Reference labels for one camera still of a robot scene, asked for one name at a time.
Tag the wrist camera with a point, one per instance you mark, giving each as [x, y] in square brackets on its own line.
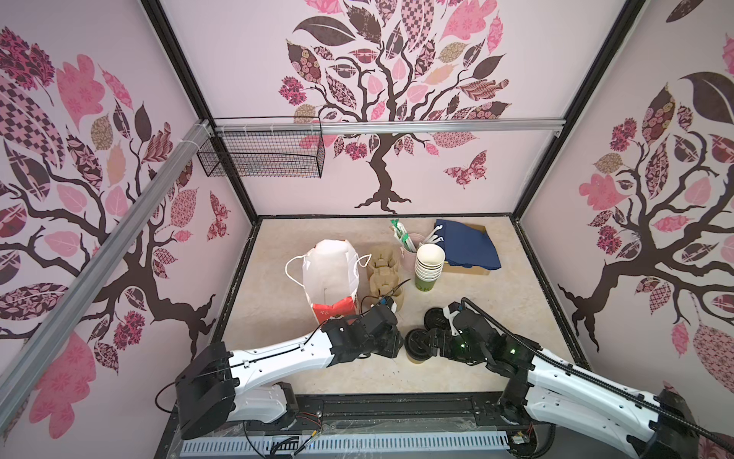
[388, 301]
[450, 312]

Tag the black wire basket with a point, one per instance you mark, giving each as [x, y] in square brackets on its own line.
[265, 147]

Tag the brown pulp cup carrier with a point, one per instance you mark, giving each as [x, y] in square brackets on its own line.
[383, 274]

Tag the white slotted cable duct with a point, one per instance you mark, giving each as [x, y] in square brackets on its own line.
[259, 446]

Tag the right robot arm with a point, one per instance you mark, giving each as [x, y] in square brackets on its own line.
[544, 388]

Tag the pink straw holder cup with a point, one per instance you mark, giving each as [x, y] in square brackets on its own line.
[409, 258]

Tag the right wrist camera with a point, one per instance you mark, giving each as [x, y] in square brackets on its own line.
[450, 312]

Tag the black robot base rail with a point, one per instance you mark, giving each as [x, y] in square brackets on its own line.
[478, 409]

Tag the dark blue napkin stack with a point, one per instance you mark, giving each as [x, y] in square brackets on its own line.
[467, 247]

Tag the aluminium rail back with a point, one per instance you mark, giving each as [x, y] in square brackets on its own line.
[425, 126]

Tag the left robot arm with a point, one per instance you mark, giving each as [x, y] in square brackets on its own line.
[222, 385]

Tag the black plastic cup lid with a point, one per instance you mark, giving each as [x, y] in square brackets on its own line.
[417, 346]

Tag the brown cardboard box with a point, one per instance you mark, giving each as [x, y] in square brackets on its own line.
[473, 270]

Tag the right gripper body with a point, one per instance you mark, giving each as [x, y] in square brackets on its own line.
[434, 336]

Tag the aluminium rail left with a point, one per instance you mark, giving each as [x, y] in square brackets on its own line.
[36, 355]

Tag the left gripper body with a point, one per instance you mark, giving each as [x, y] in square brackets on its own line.
[386, 346]

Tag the aluminium rail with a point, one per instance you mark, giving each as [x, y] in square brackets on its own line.
[425, 126]
[36, 355]

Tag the red and white paper bag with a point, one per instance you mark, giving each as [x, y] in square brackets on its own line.
[329, 277]

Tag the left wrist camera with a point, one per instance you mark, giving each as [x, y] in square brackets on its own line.
[388, 301]

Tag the stack of paper cups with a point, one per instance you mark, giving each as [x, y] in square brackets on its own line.
[428, 266]

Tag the green wrapped straw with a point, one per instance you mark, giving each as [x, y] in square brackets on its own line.
[403, 236]

